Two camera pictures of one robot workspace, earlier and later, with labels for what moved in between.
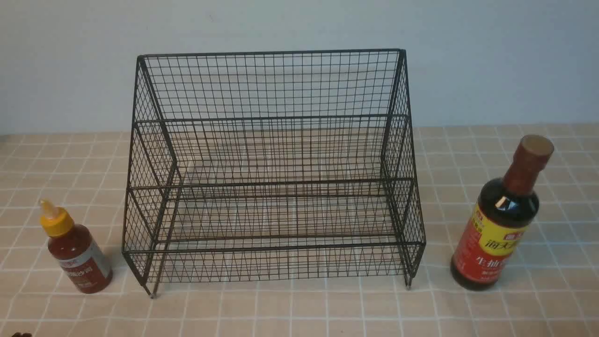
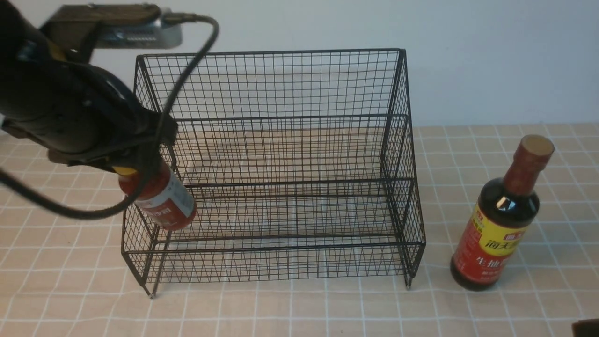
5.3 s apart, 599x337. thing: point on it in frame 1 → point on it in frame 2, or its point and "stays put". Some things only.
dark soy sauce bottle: [506, 207] stays put
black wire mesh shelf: [273, 165] stays put
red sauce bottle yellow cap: [77, 252] → [166, 201]
